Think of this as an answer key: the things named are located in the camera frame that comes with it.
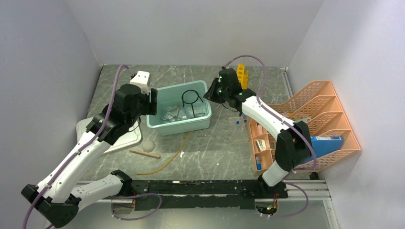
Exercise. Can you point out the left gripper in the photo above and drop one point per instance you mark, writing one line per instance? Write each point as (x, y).
(151, 108)

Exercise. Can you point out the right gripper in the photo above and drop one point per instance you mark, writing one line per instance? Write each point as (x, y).
(210, 94)

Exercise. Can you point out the mint green plastic bin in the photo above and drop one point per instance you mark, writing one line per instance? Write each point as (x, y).
(169, 97)

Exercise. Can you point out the black wire ring stand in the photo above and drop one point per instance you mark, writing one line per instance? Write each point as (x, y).
(190, 97)

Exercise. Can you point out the yellow test tube rack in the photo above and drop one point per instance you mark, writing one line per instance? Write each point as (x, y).
(242, 75)

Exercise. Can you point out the white round watch glass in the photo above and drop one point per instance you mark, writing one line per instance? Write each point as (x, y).
(148, 145)

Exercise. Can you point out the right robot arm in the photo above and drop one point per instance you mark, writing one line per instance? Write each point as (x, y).
(293, 140)

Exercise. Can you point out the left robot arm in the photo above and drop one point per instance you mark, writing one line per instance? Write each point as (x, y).
(57, 197)

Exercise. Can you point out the white plastic bin lid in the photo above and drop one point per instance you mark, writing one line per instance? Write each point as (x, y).
(131, 139)

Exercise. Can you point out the wooden dowel rod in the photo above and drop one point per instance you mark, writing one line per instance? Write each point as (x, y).
(142, 153)

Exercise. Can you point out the white stapler in organizer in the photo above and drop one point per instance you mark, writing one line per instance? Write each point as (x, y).
(261, 145)

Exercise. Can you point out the blue binder folder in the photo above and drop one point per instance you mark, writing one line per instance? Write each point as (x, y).
(323, 145)

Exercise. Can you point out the orange mesh file organizer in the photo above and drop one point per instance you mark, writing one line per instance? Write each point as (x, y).
(318, 101)

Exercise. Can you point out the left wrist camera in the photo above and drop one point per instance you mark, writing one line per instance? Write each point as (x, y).
(142, 80)

